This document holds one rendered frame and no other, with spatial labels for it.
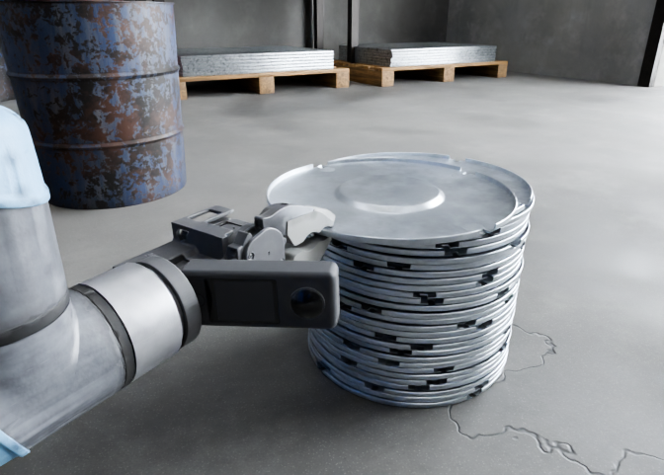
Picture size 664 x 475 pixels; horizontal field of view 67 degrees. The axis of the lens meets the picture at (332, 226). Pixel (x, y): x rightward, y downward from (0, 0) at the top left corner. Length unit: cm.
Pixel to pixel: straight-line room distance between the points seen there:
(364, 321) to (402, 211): 14
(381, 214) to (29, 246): 35
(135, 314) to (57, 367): 5
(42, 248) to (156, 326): 9
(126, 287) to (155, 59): 104
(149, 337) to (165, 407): 35
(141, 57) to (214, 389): 86
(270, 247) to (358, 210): 16
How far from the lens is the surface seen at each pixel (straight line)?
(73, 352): 33
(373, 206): 55
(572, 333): 87
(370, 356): 63
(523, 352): 80
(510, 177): 73
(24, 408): 32
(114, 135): 133
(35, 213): 29
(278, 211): 42
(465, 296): 59
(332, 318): 37
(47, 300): 30
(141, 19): 133
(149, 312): 35
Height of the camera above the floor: 45
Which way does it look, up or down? 23 degrees down
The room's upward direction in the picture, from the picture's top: straight up
